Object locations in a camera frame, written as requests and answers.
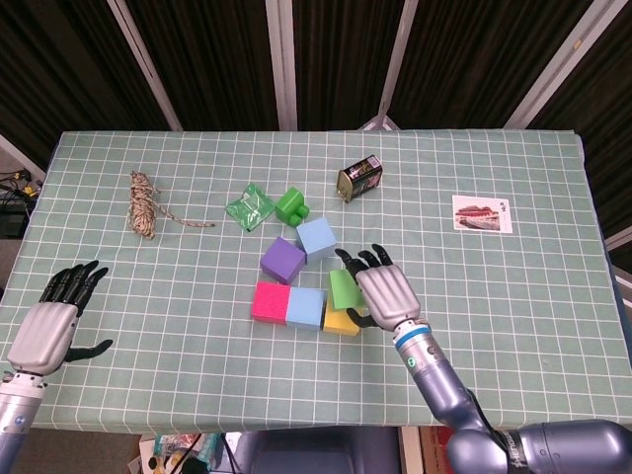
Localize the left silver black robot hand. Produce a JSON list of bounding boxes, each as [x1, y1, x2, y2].
[[7, 260, 114, 374]]

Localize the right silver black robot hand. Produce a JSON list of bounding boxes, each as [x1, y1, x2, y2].
[[334, 244, 422, 333]]

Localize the green foam cube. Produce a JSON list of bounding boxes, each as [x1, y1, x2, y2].
[[328, 269, 367, 311]]

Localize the yellow foam cube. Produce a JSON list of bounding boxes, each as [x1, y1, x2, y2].
[[321, 301, 364, 337]]

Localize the light blue foam cube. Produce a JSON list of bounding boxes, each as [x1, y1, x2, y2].
[[294, 217, 339, 265], [284, 287, 327, 330]]

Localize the purple foam cube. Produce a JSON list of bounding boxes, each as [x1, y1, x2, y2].
[[260, 236, 306, 285]]

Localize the pink foam cube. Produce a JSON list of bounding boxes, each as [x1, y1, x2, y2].
[[251, 281, 292, 326]]

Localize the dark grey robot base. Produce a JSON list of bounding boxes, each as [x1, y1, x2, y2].
[[236, 428, 401, 474]]

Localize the black equipment box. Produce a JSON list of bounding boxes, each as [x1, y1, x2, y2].
[[0, 195, 32, 239]]

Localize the black luncheon meat tin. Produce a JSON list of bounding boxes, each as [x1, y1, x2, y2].
[[337, 153, 383, 203]]

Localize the postcard with red building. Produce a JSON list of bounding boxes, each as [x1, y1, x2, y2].
[[451, 194, 514, 234]]

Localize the green plastic building brick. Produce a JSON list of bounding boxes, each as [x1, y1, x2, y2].
[[274, 187, 312, 228]]

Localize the green checked tablecloth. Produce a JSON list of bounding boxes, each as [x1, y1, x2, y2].
[[9, 128, 632, 430]]

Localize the green foil sachet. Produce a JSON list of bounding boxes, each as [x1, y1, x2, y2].
[[225, 183, 276, 233]]

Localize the colourful printed bag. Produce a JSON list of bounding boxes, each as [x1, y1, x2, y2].
[[153, 433, 224, 473]]

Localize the cables with yellow plugs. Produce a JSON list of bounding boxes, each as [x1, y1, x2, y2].
[[0, 170, 41, 198]]

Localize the braided rope bundle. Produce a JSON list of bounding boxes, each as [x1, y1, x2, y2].
[[128, 170, 216, 241]]

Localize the white metal frame post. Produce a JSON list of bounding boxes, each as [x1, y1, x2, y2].
[[107, 0, 184, 131], [357, 0, 421, 131], [0, 133, 48, 182], [506, 0, 611, 129], [265, 0, 299, 131], [604, 229, 632, 253]]

